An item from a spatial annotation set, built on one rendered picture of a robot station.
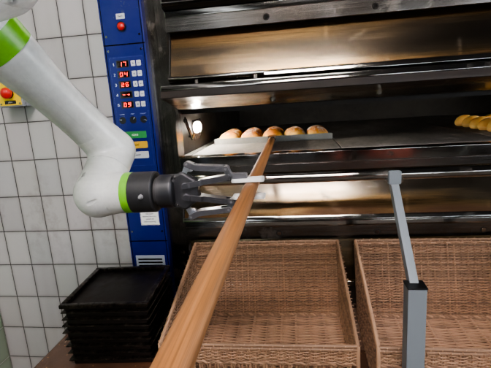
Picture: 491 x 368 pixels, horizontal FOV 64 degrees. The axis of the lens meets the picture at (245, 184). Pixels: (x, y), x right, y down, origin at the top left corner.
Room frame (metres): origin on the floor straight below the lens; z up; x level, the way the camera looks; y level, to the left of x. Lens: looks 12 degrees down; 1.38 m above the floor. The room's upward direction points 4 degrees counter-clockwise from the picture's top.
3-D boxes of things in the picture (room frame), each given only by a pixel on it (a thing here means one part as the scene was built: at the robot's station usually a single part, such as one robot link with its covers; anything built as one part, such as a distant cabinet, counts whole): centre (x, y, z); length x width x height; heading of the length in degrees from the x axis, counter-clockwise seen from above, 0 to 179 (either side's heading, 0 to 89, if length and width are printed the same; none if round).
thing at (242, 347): (1.17, -0.03, 0.72); 0.56 x 0.49 x 0.28; 83
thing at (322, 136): (1.99, -0.16, 1.20); 0.55 x 0.36 x 0.03; 83
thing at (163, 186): (0.85, 0.15, 1.19); 0.09 x 0.07 x 0.08; 82
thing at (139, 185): (0.86, 0.22, 1.19); 0.12 x 0.06 x 0.09; 172
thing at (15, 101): (1.52, 0.84, 1.46); 0.10 x 0.07 x 0.10; 82
